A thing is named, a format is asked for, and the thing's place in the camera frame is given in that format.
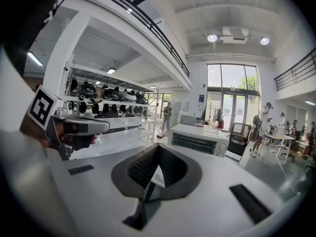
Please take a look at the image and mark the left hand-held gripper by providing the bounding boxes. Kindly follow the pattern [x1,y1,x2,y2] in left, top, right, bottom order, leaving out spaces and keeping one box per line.
[26,84,111,161]

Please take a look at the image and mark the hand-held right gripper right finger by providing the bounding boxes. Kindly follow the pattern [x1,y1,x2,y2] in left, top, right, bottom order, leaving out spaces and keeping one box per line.
[150,144,203,199]

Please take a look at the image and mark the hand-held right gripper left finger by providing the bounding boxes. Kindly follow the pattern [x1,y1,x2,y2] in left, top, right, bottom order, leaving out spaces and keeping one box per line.
[111,144,159,199]

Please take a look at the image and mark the white toaster oven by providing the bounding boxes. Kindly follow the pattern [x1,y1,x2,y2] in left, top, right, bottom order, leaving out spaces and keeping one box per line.
[169,123,231,159]

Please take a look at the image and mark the person's left forearm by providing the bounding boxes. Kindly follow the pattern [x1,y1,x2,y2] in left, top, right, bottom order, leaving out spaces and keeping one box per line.
[19,117,51,148]

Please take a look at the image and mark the person's left hand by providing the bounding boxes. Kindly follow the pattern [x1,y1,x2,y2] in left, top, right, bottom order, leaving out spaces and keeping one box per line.
[55,122,75,143]

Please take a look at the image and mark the white metal shelving rack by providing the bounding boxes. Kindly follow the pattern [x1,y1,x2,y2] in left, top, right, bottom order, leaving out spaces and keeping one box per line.
[61,65,159,158]

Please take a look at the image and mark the white tall cabinet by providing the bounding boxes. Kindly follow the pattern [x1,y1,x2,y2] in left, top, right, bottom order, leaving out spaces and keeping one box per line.
[171,101,182,126]

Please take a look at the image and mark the black mesh office chair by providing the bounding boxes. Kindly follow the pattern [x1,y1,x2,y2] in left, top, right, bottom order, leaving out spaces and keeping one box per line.
[226,122,252,161]

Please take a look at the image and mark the coat rack with clothes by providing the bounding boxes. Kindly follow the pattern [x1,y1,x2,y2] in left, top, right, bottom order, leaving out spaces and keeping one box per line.
[201,105,226,130]

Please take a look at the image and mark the glass entrance doors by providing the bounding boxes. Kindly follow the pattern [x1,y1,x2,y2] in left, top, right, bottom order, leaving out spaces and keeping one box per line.
[206,63,260,131]

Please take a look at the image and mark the white desk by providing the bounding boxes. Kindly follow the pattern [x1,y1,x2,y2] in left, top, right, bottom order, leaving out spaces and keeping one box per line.
[264,131,297,165]

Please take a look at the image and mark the black mezzanine railing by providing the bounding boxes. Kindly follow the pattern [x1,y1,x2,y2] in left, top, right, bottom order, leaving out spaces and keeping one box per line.
[273,47,316,92]
[81,0,191,79]

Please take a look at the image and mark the ceiling air conditioner unit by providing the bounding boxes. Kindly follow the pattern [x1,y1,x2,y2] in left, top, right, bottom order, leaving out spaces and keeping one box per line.
[219,27,250,44]

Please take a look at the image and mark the white floor cable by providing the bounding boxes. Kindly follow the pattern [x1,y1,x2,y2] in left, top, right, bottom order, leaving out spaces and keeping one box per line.
[273,152,301,195]

